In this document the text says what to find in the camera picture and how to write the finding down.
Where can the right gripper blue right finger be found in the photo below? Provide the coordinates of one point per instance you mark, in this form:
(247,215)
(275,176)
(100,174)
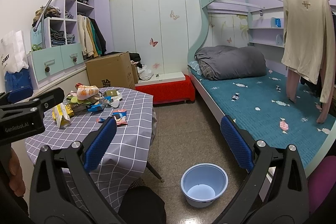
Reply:
(239,141)

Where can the cream hanging sweater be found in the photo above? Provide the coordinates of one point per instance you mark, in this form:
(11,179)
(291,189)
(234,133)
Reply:
(309,41)

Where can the blue storage box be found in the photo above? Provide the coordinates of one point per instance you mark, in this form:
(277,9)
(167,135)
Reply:
(19,85)

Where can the teal quilted mattress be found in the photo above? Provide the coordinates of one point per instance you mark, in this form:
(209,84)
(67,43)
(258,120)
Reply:
(260,106)

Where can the purple teal shelf cabinet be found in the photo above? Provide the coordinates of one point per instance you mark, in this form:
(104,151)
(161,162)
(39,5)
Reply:
(71,32)

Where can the white plastic bag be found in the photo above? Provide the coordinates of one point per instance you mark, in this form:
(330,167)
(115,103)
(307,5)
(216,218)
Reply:
(144,73)

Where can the yellow snack carton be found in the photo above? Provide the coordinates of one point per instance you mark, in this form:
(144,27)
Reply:
(60,115)

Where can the orange white snack bag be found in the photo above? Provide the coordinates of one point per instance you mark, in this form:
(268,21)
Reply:
(84,92)

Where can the blue plastic trash bucket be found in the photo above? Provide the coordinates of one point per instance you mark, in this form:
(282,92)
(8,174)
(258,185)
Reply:
(204,183)

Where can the white paper shopping bag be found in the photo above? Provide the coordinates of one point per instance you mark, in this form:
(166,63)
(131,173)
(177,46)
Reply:
(13,53)

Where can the grey folded duvet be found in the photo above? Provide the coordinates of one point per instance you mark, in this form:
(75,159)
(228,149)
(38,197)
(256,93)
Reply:
(227,62)

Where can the magenta chair seat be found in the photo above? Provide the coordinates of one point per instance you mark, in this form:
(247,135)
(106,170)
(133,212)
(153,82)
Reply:
(321,182)

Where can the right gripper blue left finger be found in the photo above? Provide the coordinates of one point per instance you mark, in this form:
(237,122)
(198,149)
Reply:
(97,142)

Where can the red white snack packet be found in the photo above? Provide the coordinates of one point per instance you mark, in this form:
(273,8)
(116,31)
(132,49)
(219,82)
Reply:
(120,117)

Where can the blue snack wrapper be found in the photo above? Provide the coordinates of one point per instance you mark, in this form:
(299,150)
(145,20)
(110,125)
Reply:
(96,108)

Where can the person's left hand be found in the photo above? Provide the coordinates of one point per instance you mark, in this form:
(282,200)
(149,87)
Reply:
(16,183)

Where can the brown cardboard box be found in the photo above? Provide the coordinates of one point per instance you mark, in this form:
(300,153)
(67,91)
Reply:
(111,71)

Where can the grey checked tablecloth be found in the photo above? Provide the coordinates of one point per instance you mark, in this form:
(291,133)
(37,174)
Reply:
(118,152)

